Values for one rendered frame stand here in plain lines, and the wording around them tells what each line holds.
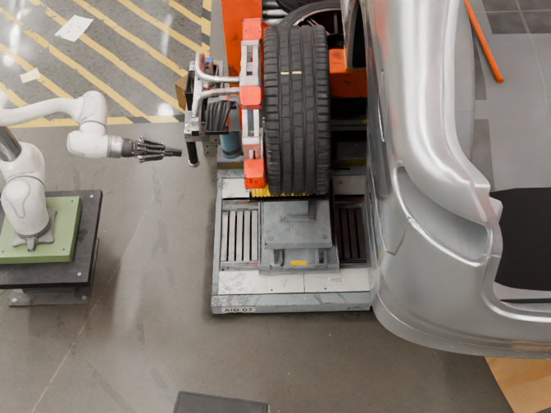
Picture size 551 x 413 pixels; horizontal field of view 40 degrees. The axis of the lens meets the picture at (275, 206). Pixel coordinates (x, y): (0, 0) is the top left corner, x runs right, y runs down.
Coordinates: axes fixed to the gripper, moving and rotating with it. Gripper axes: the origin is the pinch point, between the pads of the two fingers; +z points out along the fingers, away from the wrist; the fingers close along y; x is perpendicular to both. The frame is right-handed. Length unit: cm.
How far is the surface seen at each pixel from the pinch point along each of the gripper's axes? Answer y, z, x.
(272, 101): -17, 28, -50
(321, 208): 0, 72, 29
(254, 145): -23.3, 24.7, -33.3
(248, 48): 11, 22, -48
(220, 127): -16.0, 12.7, -33.3
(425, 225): -98, 51, -89
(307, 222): -7, 65, 32
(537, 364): -76, 158, 28
